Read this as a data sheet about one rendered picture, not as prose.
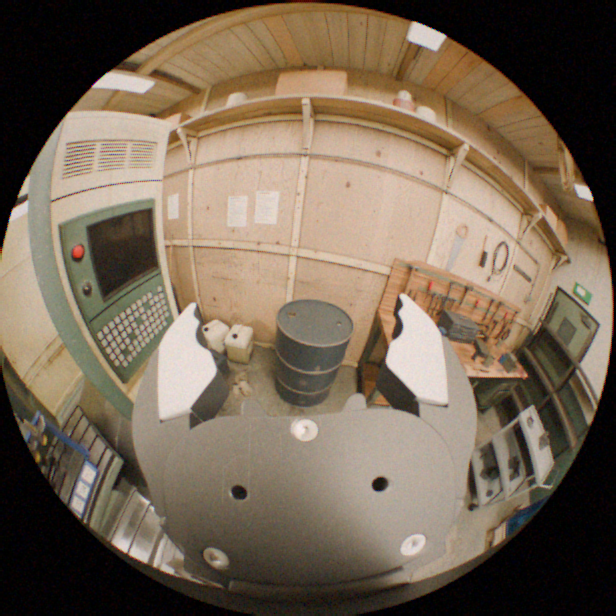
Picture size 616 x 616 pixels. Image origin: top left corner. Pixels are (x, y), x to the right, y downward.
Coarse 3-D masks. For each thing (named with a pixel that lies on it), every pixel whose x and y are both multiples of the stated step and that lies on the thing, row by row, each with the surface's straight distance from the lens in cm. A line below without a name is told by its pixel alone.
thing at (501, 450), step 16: (528, 416) 226; (512, 432) 258; (528, 432) 211; (544, 432) 232; (480, 448) 254; (496, 448) 218; (512, 448) 251; (528, 448) 205; (544, 448) 242; (480, 464) 248; (496, 464) 274; (512, 464) 231; (544, 464) 233; (480, 480) 244; (496, 480) 272; (512, 480) 232; (480, 496) 240; (496, 496) 267; (512, 496) 223
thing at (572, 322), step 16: (560, 288) 384; (576, 288) 373; (560, 304) 378; (576, 304) 371; (544, 320) 383; (560, 320) 373; (576, 320) 367; (592, 320) 364; (544, 336) 379; (560, 336) 370; (576, 336) 364; (592, 336) 361; (544, 352) 376; (560, 352) 367; (576, 352) 362; (528, 368) 385; (560, 368) 365; (576, 368) 360; (528, 384) 384; (512, 400) 397; (528, 400) 383; (512, 416) 397
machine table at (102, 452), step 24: (72, 408) 144; (72, 432) 136; (96, 432) 120; (48, 456) 158; (72, 456) 132; (96, 456) 113; (72, 480) 131; (96, 480) 113; (96, 504) 120; (96, 528) 130
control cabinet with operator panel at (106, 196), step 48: (96, 144) 88; (144, 144) 96; (96, 192) 82; (144, 192) 92; (96, 240) 78; (144, 240) 88; (96, 288) 78; (144, 288) 89; (96, 336) 81; (144, 336) 93
